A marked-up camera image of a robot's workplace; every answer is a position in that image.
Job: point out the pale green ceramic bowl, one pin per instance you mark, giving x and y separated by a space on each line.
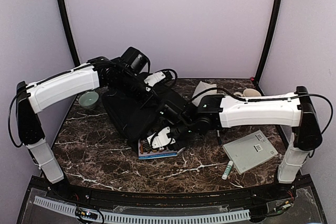
89 100

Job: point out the grey shrink-wrapped notebook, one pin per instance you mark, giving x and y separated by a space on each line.
250 151

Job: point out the right black frame post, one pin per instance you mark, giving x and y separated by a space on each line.
268 40

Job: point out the black student backpack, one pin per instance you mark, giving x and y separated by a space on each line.
134 110

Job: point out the black frame post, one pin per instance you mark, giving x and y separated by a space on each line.
268 40
68 32

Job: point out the green white glue stick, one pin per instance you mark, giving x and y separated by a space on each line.
227 170

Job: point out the white tissue paper bag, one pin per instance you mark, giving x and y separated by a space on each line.
202 86

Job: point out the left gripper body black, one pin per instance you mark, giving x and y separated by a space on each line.
153 91

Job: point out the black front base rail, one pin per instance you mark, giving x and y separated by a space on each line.
252 196

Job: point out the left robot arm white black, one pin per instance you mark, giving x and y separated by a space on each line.
124 73

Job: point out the dog picture book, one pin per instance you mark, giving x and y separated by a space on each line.
145 152

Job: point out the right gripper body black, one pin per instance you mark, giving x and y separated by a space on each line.
183 132

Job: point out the cream patterned mug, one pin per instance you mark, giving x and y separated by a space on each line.
248 93

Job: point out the black marker blue cap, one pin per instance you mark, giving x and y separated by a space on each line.
218 137

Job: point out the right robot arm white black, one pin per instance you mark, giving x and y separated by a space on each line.
226 110

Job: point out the white slotted cable duct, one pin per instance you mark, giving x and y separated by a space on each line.
87 215

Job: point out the left black frame post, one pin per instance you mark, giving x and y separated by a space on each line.
68 32

